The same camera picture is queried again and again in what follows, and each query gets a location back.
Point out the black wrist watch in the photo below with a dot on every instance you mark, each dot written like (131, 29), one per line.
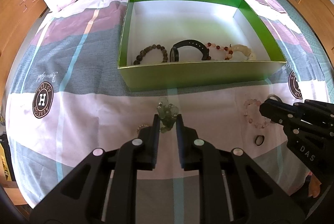
(190, 42)

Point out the small pearl bead hoop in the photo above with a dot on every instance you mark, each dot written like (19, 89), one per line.
(141, 126)

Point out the person's right hand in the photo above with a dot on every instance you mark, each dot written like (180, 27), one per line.
(315, 186)

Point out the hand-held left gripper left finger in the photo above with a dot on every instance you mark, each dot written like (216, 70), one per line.
(156, 132)

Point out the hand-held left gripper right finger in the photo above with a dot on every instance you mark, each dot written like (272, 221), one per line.
(180, 135)

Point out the green cardboard box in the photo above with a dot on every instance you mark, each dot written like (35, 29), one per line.
(182, 75)

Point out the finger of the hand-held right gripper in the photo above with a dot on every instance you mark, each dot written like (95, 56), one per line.
(276, 111)
(321, 110)

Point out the wooden headboard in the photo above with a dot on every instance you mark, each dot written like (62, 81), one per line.
(15, 17)

